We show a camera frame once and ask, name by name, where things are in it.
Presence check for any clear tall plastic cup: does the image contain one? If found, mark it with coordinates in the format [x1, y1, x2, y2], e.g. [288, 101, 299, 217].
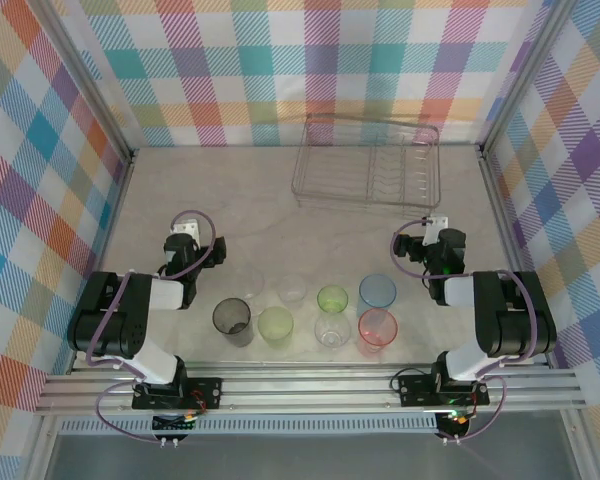
[237, 269, 266, 301]

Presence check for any blue translucent plastic cup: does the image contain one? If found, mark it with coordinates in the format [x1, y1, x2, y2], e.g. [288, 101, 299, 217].
[357, 273, 398, 316]

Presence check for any grey translucent plastic cup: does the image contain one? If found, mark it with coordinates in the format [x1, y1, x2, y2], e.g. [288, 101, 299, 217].
[212, 297, 255, 348]

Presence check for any metal wire dish rack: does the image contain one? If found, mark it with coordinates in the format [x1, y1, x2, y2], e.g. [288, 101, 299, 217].
[290, 112, 442, 221]

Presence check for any red translucent plastic cup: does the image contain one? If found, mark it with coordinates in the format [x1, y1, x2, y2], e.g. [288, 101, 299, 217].
[357, 308, 399, 356]

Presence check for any pale green plastic tumbler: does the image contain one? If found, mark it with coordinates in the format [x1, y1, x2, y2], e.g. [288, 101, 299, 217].
[257, 305, 295, 350]

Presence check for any bright green plastic cup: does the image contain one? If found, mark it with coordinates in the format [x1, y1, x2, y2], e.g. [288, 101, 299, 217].
[316, 284, 350, 314]

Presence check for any clear short plastic cup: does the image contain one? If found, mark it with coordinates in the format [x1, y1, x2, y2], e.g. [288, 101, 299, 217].
[278, 273, 309, 305]

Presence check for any clear round stemless glass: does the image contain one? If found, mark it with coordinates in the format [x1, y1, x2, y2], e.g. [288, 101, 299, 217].
[313, 312, 353, 350]

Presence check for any small black circuit board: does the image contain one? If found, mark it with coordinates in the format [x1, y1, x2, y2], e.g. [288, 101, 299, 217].
[151, 410, 197, 435]
[435, 408, 475, 437]

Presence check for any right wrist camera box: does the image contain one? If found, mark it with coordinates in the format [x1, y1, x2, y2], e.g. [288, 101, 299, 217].
[424, 214, 451, 246]

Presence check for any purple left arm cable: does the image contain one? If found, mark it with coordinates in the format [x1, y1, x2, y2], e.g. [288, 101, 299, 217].
[85, 209, 219, 445]

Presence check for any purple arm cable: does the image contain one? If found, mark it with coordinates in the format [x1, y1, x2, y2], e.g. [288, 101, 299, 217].
[389, 217, 539, 446]
[85, 209, 219, 445]

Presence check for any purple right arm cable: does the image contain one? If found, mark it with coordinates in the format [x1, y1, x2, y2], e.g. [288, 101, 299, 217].
[389, 217, 539, 446]

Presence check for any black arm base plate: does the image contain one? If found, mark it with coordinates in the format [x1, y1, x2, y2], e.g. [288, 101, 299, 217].
[396, 370, 492, 407]
[131, 375, 225, 412]

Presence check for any aluminium frame post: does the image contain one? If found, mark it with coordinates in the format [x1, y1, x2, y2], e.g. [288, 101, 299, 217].
[476, 0, 577, 154]
[38, 0, 137, 161]

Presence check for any long aluminium mounting rail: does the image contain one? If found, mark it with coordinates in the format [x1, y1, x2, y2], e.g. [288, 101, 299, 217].
[33, 363, 590, 417]

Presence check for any white slotted cable duct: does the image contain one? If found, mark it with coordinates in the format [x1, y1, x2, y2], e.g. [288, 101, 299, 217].
[59, 415, 440, 437]

